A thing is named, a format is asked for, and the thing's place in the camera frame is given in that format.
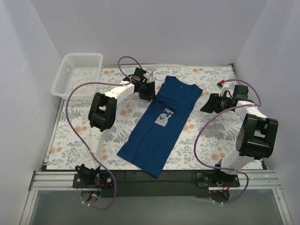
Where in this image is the blue printed t-shirt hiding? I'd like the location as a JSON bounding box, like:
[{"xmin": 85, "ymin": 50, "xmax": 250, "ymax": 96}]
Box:
[{"xmin": 117, "ymin": 75, "xmax": 203, "ymax": 178}]

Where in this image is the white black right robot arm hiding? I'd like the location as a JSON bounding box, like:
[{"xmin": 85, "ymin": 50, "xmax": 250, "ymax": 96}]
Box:
[{"xmin": 196, "ymin": 84, "xmax": 278, "ymax": 187}]

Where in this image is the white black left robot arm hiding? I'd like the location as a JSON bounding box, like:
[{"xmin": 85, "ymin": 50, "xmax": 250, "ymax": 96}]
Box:
[{"xmin": 75, "ymin": 67, "xmax": 156, "ymax": 188}]

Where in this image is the white plastic basket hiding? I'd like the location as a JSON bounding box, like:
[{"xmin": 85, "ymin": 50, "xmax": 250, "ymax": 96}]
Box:
[{"xmin": 51, "ymin": 53, "xmax": 103, "ymax": 100}]

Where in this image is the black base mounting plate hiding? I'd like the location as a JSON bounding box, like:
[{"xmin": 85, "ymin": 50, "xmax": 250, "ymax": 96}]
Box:
[{"xmin": 72, "ymin": 170, "xmax": 240, "ymax": 198}]

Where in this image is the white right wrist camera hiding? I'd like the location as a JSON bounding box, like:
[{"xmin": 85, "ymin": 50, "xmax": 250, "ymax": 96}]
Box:
[{"xmin": 217, "ymin": 80, "xmax": 230, "ymax": 97}]

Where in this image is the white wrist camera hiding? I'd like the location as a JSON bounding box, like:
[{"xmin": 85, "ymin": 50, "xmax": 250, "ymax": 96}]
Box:
[
  {"xmin": 143, "ymin": 72, "xmax": 155, "ymax": 83},
  {"xmin": 217, "ymin": 80, "xmax": 230, "ymax": 97}
]

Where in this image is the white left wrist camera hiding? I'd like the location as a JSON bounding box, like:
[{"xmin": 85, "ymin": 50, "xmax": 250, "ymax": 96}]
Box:
[{"xmin": 143, "ymin": 72, "xmax": 155, "ymax": 83}]

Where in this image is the aluminium frame rail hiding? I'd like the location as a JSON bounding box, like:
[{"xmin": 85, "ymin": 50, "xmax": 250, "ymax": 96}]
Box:
[{"xmin": 29, "ymin": 170, "xmax": 281, "ymax": 190}]

